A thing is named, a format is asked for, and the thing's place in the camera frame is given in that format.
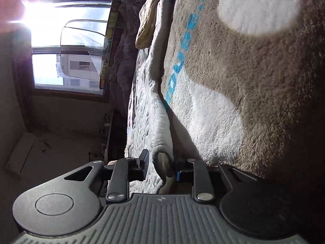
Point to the purple crumpled quilt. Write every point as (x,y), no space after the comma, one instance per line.
(121,73)

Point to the folded cream quilted cloth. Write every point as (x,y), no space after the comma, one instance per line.
(147,17)

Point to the white quilted baby garment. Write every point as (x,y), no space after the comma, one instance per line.
(148,122)

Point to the window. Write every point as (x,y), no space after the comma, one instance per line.
(67,44)

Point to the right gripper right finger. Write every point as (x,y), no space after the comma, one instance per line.
(196,172)

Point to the white wall air conditioner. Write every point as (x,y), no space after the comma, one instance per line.
(20,154)

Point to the Mickey Mouse fleece blanket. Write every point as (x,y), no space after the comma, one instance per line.
(244,84)

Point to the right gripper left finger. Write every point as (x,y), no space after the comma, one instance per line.
(123,172)

